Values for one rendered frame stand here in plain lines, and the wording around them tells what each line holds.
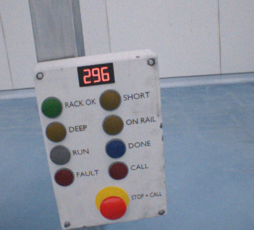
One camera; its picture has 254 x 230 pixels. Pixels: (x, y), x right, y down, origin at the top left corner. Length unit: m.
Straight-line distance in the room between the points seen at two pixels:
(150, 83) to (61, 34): 0.15
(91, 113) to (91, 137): 0.04
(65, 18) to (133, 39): 3.55
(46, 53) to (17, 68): 3.86
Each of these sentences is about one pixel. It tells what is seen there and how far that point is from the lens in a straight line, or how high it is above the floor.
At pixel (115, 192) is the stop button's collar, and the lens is 0.58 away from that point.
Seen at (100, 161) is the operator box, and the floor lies 0.95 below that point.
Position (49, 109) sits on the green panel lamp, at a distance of 0.52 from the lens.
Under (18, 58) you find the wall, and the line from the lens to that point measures 4.39.
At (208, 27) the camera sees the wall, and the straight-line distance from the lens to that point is 4.12.
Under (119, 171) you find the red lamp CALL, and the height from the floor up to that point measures 0.93.
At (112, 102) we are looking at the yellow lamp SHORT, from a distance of 0.52.
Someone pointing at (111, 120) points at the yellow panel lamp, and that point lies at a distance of 0.52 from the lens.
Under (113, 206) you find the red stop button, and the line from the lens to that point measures 0.56.
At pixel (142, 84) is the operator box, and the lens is 0.52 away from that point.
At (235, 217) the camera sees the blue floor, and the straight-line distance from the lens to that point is 2.04.
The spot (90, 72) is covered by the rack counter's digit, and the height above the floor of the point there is 1.08.
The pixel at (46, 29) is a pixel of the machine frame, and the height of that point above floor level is 1.14.
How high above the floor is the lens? 1.20
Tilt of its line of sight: 19 degrees down
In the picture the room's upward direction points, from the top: 6 degrees counter-clockwise
